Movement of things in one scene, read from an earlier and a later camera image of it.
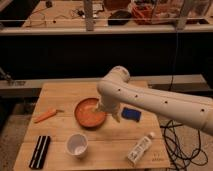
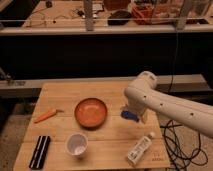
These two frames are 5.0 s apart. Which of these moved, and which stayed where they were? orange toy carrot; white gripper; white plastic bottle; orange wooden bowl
Moved: white gripper
Stayed: orange wooden bowl; white plastic bottle; orange toy carrot
